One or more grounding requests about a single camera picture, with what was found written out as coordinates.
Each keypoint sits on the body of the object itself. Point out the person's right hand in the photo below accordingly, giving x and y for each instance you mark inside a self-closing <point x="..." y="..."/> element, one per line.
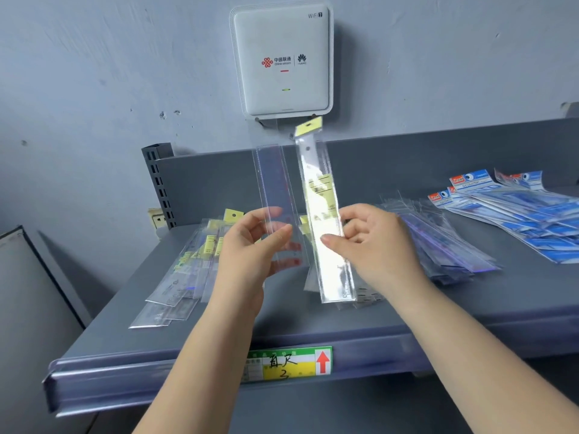
<point x="384" y="253"/>

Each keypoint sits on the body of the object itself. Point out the person's left hand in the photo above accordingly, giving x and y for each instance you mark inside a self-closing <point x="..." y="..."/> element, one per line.
<point x="239" y="266"/>

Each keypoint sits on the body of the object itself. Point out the yellow-label ruler packets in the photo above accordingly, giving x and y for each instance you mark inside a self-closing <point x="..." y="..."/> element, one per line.
<point x="366" y="296"/>

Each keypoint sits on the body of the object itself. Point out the pile of clear rulers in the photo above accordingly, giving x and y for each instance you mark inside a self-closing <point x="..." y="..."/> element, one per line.
<point x="181" y="275"/>

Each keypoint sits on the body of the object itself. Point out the clear purple ruler packets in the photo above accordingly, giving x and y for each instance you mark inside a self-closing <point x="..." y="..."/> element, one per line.
<point x="448" y="248"/>

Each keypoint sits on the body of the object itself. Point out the clear straight ruler packet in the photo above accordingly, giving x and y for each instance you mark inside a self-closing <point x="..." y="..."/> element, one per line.
<point x="273" y="176"/>
<point x="313" y="167"/>

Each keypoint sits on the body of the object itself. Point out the pile of blue set-square packets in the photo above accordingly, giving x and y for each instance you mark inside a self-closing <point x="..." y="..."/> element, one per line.
<point x="515" y="212"/>

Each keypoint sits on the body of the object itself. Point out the person's left forearm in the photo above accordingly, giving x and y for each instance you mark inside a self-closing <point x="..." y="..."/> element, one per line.
<point x="194" y="379"/>

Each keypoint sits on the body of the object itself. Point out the person's right forearm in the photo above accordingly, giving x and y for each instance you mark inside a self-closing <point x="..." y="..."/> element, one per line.
<point x="488" y="370"/>

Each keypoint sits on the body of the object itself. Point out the green yellow shelf price label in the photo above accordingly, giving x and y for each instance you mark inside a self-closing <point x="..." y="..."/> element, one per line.
<point x="289" y="363"/>

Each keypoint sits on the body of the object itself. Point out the grey leaning board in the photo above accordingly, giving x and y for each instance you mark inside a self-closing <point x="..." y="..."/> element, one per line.
<point x="27" y="334"/>

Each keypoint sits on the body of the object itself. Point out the pale wall socket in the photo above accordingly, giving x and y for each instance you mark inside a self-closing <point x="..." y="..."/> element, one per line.
<point x="156" y="219"/>

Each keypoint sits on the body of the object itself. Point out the grey slotted shelf post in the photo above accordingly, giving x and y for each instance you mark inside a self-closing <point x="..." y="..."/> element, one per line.
<point x="158" y="185"/>
<point x="571" y="110"/>

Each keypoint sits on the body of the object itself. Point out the white wall router box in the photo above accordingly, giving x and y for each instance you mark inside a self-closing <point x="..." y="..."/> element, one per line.
<point x="282" y="36"/>

